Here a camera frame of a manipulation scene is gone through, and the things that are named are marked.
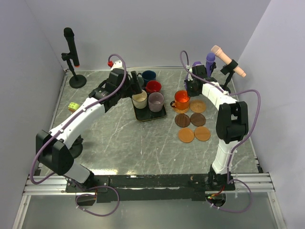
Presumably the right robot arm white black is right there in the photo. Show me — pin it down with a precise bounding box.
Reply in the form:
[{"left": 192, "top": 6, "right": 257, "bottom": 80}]
[{"left": 185, "top": 65, "right": 248, "bottom": 190}]

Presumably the woven rattan coaster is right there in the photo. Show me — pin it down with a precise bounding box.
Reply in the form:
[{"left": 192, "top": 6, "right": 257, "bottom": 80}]
[
  {"left": 190, "top": 100, "right": 206, "bottom": 113},
  {"left": 172, "top": 107, "right": 189, "bottom": 114}
]

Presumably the red mug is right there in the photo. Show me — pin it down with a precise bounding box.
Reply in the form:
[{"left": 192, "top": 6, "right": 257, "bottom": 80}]
[{"left": 145, "top": 80, "right": 162, "bottom": 93}]

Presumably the light wood coaster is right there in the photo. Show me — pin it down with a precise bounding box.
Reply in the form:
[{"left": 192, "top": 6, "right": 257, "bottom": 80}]
[
  {"left": 194, "top": 126, "right": 211, "bottom": 141},
  {"left": 178, "top": 127, "right": 194, "bottom": 143}
]

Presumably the orange mug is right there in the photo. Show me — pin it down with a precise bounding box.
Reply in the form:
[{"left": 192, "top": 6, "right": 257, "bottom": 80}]
[{"left": 170, "top": 90, "right": 190, "bottom": 110}]

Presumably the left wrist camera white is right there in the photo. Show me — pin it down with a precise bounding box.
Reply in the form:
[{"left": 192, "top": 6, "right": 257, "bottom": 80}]
[{"left": 108, "top": 60, "right": 125, "bottom": 71}]

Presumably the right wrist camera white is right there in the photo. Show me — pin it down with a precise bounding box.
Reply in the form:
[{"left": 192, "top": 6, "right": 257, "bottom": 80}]
[{"left": 185, "top": 68, "right": 193, "bottom": 81}]

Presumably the purple microphone black stand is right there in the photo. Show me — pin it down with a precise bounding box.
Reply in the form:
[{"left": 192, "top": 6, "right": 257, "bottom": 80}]
[{"left": 206, "top": 61, "right": 216, "bottom": 79}]

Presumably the purple cable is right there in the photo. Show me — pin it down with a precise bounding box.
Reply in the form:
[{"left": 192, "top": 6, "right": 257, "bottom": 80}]
[
  {"left": 30, "top": 53, "right": 127, "bottom": 218},
  {"left": 179, "top": 50, "right": 262, "bottom": 213}
]

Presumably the colourful toy block figure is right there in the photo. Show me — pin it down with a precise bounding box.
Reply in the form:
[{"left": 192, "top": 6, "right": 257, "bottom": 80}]
[{"left": 68, "top": 102, "right": 80, "bottom": 113}]

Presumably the cream mug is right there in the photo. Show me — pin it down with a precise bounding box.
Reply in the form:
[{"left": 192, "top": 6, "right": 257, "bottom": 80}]
[{"left": 132, "top": 90, "right": 148, "bottom": 109}]

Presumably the left black microphone stand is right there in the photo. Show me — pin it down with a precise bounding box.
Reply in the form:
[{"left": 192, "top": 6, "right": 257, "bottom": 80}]
[{"left": 61, "top": 53, "right": 87, "bottom": 89}]

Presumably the black round stand base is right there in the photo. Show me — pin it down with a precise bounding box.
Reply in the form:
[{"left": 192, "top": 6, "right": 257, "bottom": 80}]
[{"left": 69, "top": 135, "right": 83, "bottom": 158}]

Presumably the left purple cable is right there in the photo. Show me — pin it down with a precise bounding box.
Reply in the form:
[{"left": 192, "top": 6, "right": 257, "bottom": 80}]
[{"left": 30, "top": 53, "right": 127, "bottom": 218}]

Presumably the lilac mug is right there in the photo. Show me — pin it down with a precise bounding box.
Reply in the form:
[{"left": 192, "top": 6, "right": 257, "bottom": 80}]
[{"left": 148, "top": 92, "right": 164, "bottom": 112}]

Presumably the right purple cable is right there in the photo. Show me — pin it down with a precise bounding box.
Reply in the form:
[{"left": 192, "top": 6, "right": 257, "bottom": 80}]
[{"left": 179, "top": 50, "right": 262, "bottom": 213}]

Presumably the dark green mug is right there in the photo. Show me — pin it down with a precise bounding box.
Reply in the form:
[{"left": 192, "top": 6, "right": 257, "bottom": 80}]
[{"left": 137, "top": 77, "right": 145, "bottom": 88}]

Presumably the blue mug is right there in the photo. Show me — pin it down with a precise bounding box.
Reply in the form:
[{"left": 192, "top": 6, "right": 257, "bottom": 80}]
[{"left": 137, "top": 70, "right": 156, "bottom": 84}]

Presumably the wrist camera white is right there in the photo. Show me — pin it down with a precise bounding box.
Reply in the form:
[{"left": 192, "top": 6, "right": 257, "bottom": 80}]
[
  {"left": 185, "top": 68, "right": 193, "bottom": 81},
  {"left": 108, "top": 60, "right": 125, "bottom": 71}
]

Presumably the black serving tray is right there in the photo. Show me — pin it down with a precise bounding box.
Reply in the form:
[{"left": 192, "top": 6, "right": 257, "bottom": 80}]
[{"left": 133, "top": 96, "right": 166, "bottom": 122}]

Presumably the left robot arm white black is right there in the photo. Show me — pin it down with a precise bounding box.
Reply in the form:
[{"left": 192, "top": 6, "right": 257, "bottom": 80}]
[{"left": 34, "top": 68, "right": 142, "bottom": 192}]

